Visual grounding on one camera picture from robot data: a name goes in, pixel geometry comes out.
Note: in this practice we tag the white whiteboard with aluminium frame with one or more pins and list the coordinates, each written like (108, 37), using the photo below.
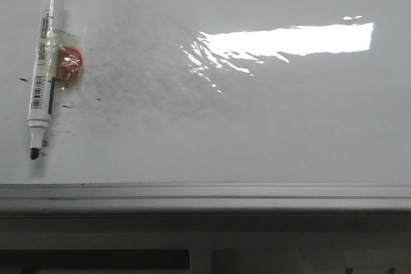
(213, 106)

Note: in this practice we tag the red round magnet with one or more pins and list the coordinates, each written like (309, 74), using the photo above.
(67, 57)

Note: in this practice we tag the white black whiteboard marker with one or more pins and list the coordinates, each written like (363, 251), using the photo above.
(44, 73)

